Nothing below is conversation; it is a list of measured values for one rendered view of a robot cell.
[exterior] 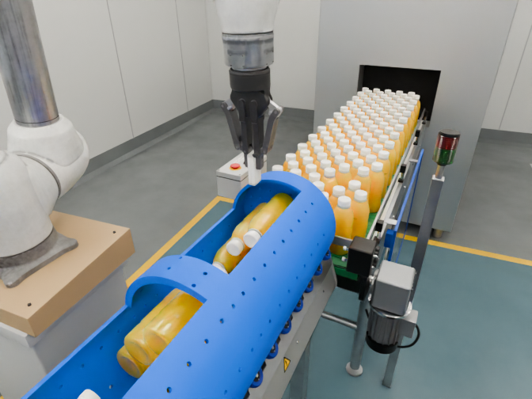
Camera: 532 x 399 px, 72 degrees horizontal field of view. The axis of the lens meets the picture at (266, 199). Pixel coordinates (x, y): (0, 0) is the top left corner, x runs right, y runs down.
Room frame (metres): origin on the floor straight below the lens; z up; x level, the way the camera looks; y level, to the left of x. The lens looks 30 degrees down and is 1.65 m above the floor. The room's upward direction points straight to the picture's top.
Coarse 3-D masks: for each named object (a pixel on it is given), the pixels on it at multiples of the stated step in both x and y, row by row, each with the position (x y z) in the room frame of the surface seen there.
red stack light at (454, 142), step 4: (440, 136) 1.09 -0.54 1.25; (436, 140) 1.11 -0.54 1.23; (440, 140) 1.09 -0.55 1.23; (444, 140) 1.08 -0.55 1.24; (448, 140) 1.07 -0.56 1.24; (452, 140) 1.07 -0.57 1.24; (456, 140) 1.07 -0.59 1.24; (436, 144) 1.11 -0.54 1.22; (440, 144) 1.09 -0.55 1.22; (444, 144) 1.08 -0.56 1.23; (448, 144) 1.07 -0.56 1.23; (452, 144) 1.07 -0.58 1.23; (456, 144) 1.08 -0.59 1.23; (440, 148) 1.09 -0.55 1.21; (444, 148) 1.08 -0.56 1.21; (448, 148) 1.07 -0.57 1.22; (452, 148) 1.07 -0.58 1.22; (456, 148) 1.08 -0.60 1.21
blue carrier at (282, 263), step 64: (256, 192) 0.91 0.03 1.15; (320, 192) 0.82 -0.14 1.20; (192, 256) 0.71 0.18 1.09; (256, 256) 0.55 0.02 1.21; (320, 256) 0.70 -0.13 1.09; (128, 320) 0.52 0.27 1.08; (192, 320) 0.39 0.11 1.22; (256, 320) 0.45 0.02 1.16; (64, 384) 0.38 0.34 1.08; (128, 384) 0.44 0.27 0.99; (192, 384) 0.31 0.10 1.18
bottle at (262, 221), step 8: (272, 200) 0.82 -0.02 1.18; (280, 200) 0.82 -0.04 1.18; (288, 200) 0.83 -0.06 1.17; (264, 208) 0.78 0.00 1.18; (272, 208) 0.78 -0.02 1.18; (280, 208) 0.79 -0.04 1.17; (256, 216) 0.75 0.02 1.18; (264, 216) 0.74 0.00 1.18; (272, 216) 0.75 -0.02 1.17; (256, 224) 0.72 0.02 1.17; (264, 224) 0.72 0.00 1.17; (264, 232) 0.71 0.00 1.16
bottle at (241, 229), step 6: (264, 204) 0.87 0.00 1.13; (258, 210) 0.84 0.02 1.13; (246, 216) 0.83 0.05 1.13; (252, 216) 0.81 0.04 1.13; (240, 222) 0.80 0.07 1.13; (246, 222) 0.78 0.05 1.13; (240, 228) 0.76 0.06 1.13; (246, 228) 0.76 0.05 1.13; (234, 234) 0.75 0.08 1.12; (240, 234) 0.75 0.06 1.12; (240, 240) 0.73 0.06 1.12; (246, 246) 0.73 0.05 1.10
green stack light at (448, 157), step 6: (438, 150) 1.09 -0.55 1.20; (444, 150) 1.08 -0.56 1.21; (450, 150) 1.07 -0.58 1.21; (456, 150) 1.09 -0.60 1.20; (438, 156) 1.09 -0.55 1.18; (444, 156) 1.07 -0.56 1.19; (450, 156) 1.07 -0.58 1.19; (438, 162) 1.08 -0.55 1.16; (444, 162) 1.07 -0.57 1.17; (450, 162) 1.07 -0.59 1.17
